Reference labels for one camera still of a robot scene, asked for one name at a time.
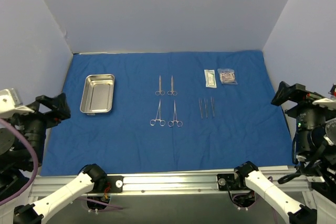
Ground metal surgical instrument tray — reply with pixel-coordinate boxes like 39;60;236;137
80;74;115;115

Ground suture packets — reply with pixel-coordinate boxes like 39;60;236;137
217;69;238;84

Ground long steel forceps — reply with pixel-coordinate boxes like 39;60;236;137
198;99;203;119
204;98;208;118
211;97;215;117

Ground white sterile packet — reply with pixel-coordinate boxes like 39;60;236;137
204;70;217;88

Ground blue surgical drape cloth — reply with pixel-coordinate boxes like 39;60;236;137
41;50;292;176

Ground steel surgical scissors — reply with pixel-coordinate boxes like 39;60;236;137
155;75;165;96
167;76;177;96

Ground steel hemostat clamp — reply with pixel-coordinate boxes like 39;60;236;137
150;100;166;126
168;101;183;127

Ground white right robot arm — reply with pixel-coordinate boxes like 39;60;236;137
233;81;335;223

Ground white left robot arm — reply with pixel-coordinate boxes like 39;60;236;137
1;89;107;223

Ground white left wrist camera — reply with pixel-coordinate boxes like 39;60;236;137
1;88;31;119

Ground aluminium front rail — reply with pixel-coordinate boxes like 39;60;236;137
29;166;310;197

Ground thin black cable loop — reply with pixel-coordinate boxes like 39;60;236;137
277;140;329;185

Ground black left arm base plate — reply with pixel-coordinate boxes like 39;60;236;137
99;175;124;194

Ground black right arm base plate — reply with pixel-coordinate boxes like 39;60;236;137
216;173;247;191

